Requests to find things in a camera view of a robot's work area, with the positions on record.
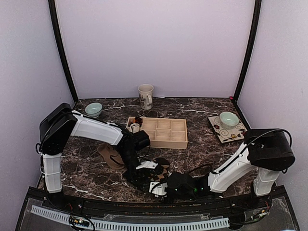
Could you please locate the white slotted cable duct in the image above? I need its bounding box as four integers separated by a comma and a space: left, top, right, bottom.
30, 205, 230, 231

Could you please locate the beige ribbed sock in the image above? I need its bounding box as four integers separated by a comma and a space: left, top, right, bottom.
97, 143, 125, 170

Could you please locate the pale green bowl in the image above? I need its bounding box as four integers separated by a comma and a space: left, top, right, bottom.
219, 112, 240, 129

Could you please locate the black right corner post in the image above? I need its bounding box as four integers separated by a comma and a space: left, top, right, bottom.
233, 0, 262, 104

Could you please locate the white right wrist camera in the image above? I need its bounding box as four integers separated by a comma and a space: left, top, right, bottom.
149, 182, 167, 198

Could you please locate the teal striped ceramic bowl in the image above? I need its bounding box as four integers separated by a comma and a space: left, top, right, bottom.
85, 103, 103, 118

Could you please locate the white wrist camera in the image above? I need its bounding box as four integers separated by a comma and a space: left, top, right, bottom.
135, 161, 158, 170
149, 182, 167, 198

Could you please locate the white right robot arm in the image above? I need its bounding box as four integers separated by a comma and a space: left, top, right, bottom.
162, 128, 295, 209

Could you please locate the floral square plate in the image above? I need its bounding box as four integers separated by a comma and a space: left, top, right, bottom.
207, 115, 247, 143

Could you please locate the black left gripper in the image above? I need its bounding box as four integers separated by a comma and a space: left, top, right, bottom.
117, 147, 146, 191

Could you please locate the black corner post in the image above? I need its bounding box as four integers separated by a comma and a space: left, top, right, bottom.
48, 0, 79, 103
233, 0, 262, 104

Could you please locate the rolled red argyle sock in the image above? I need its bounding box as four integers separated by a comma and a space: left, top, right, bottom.
133, 116, 143, 124

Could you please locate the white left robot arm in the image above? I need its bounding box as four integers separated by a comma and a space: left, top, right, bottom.
37, 103, 158, 210

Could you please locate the rolled white ribbed sock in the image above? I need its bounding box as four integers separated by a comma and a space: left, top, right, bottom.
130, 123, 140, 133

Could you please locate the brown yellow argyle sock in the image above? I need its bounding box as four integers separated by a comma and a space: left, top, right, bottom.
149, 157, 170, 182

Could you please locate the black left corner post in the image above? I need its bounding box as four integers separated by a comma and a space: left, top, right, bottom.
48, 0, 79, 103

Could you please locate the black front table rail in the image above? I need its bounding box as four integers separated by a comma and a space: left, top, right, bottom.
26, 186, 287, 217

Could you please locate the green circuit board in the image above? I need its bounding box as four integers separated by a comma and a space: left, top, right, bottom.
69, 216, 90, 228

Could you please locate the coral pattern ceramic mug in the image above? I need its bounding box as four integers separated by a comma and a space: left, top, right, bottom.
138, 84, 154, 110

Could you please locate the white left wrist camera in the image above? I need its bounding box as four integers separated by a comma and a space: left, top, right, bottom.
135, 161, 158, 170

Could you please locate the wooden compartment tray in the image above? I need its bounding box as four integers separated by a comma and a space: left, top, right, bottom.
140, 117, 188, 149

